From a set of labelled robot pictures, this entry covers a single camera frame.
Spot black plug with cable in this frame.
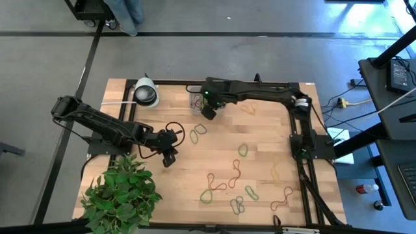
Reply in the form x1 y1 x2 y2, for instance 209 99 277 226
320 77 368 113

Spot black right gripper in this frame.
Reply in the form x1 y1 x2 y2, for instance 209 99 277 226
200 77 238 121

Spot black power brick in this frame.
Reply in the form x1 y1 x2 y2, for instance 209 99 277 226
385 58 411 95

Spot translucent grey plastic bin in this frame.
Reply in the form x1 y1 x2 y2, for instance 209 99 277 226
188 86 228 116

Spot black desk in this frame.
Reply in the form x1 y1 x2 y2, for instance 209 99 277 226
358 57 416 222

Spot black diagonal post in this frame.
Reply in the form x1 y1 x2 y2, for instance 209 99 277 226
370 25 416 70

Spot yellow extension cord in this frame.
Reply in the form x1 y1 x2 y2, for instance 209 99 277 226
337 97 374 109

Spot person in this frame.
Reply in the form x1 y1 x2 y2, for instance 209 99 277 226
103 0 146 37

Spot dark grey furniture leg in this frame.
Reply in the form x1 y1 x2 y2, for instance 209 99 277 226
0 141 26 157

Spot black aluminium table frame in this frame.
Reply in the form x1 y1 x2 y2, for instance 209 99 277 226
119 77 347 228

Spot black desk support beam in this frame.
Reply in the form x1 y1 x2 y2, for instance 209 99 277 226
333 122 389 161

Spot white paper sheet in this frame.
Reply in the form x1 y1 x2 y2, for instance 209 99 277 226
326 127 356 165

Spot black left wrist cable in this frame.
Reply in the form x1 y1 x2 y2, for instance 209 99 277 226
138 121 187 160

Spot white lamp cable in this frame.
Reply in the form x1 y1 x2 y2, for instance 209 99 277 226
100 99 138 106

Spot bottle with red label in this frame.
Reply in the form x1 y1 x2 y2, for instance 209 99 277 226
355 183 380 195

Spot white label strip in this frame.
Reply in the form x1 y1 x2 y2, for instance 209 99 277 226
281 227 320 234

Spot black crossbar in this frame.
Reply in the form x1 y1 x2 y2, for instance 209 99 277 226
0 220 416 234

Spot white dome camera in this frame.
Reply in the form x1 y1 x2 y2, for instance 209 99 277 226
133 77 161 108

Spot black keyboard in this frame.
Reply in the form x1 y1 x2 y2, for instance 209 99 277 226
397 163 416 209

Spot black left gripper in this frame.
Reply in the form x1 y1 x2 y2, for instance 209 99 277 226
142 128 180 168

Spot yellow rubber band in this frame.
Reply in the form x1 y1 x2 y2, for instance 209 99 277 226
270 154 290 188
240 103 257 116

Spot black wheeled cart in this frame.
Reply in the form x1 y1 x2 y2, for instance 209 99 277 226
64 0 120 30

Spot green artificial plant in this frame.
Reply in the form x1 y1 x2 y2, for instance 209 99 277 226
80 153 163 234

